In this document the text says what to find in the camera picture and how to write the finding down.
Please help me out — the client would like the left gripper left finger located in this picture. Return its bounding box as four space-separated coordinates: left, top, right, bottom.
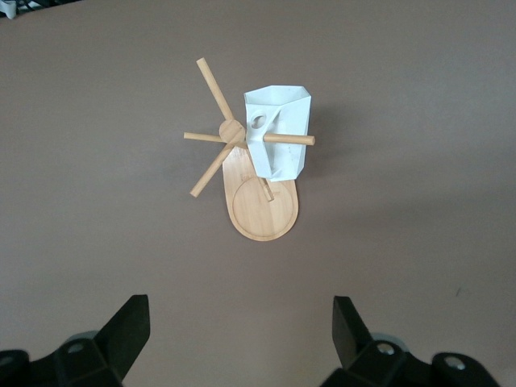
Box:
0 294 152 387

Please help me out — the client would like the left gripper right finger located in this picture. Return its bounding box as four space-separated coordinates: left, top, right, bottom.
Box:
322 296 499 387

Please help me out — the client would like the white plastic block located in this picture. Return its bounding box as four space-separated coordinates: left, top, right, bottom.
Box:
243 84 314 184

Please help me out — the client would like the wooden cup rack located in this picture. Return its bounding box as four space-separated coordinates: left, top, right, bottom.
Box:
183 57 317 243

